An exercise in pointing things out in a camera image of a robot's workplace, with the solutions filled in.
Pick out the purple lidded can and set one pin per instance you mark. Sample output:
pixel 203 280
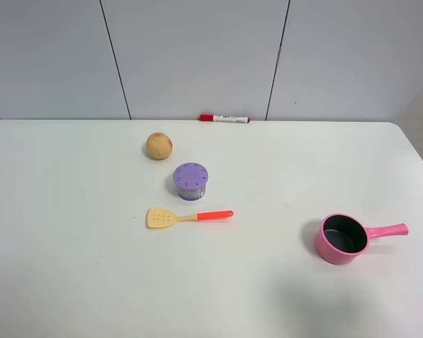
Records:
pixel 190 180

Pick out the red whiteboard marker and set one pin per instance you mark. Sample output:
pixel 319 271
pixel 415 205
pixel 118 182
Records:
pixel 223 118

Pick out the round brown potato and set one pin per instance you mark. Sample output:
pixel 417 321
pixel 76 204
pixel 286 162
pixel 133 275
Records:
pixel 159 146

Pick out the pink toy saucepan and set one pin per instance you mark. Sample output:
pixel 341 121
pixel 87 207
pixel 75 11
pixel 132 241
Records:
pixel 341 238

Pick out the yellow spatula orange handle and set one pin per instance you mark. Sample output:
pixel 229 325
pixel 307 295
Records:
pixel 158 218

